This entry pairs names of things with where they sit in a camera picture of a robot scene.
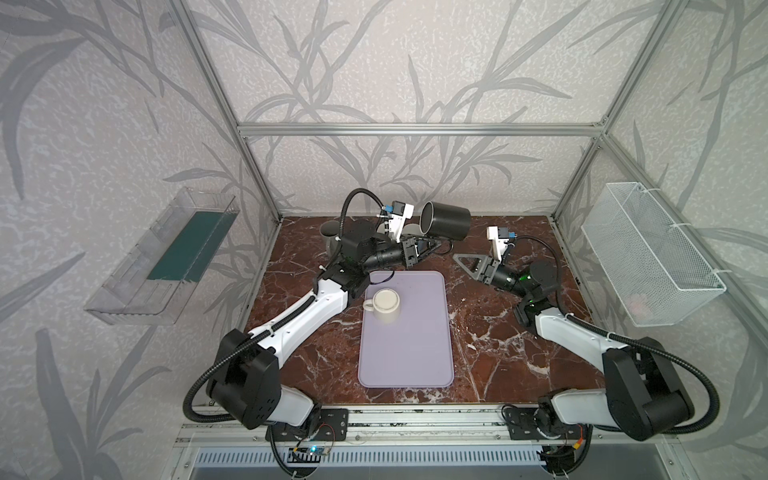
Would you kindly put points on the clear plastic wall bin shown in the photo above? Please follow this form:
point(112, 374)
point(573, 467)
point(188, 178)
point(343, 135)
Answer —
point(154, 282)

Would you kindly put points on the aluminium front rail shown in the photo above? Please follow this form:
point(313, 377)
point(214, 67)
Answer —
point(388, 424)

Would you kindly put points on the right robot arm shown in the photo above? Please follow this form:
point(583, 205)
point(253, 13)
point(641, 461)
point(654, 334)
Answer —
point(647, 390)

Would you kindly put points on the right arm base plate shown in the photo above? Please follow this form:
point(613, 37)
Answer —
point(522, 423)

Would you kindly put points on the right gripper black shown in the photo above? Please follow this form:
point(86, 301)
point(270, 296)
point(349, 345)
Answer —
point(489, 270)

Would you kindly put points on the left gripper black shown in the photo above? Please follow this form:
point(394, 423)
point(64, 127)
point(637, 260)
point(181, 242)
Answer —
point(410, 251)

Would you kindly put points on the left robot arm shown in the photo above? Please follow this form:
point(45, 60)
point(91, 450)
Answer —
point(244, 384)

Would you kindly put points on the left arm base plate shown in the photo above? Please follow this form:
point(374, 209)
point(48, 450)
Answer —
point(324, 424)

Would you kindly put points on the white slotted vent strip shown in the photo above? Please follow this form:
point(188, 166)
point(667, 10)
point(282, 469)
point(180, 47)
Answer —
point(379, 456)

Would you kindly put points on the small green circuit board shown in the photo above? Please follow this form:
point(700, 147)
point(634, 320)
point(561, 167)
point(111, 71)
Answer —
point(311, 453)

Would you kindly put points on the grey mug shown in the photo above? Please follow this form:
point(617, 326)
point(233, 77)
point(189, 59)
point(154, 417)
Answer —
point(329, 232)

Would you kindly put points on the lilac rectangular tray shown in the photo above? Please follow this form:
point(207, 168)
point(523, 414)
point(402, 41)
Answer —
point(415, 349)

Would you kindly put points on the cream white mug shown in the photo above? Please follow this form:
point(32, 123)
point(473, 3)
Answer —
point(384, 305)

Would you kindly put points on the black mug white rim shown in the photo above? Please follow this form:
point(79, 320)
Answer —
point(445, 221)

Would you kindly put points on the white wire mesh basket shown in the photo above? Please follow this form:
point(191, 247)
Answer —
point(657, 273)

